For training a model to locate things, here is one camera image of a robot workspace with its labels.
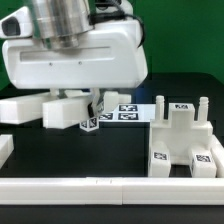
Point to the white chair seat part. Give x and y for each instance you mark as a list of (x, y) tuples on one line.
[(182, 130)]

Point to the white right fence bar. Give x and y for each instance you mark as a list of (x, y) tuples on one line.
[(218, 155)]

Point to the white front fence bar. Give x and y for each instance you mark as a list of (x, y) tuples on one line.
[(111, 191)]

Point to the white left fence bar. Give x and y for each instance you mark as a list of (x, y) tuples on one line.
[(6, 148)]

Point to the small white tagged cube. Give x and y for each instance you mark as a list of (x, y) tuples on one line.
[(90, 125)]

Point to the white fence bar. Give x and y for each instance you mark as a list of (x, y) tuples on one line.
[(218, 155), (6, 148), (111, 191)]

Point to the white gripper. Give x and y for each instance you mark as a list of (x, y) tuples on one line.
[(66, 47)]

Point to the white marker sheet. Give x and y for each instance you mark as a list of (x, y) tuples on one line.
[(130, 113)]

